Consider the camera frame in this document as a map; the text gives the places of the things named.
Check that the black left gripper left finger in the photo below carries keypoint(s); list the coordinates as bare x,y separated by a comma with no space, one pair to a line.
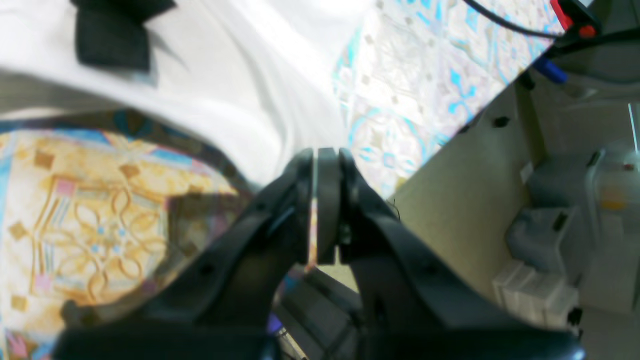
218,308

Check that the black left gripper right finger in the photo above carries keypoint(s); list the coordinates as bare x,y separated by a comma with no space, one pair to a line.
414,307

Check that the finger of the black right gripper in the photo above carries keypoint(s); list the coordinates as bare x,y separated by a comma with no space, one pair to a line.
112,33

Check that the white printed T-shirt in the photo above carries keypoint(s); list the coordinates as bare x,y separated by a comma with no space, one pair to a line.
253,78

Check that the white cabinet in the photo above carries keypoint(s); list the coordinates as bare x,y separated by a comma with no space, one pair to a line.
542,299

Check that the patterned colourful tablecloth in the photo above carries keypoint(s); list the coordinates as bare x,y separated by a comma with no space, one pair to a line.
101,211

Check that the left table clamp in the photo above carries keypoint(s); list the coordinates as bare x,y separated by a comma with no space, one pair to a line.
571,21

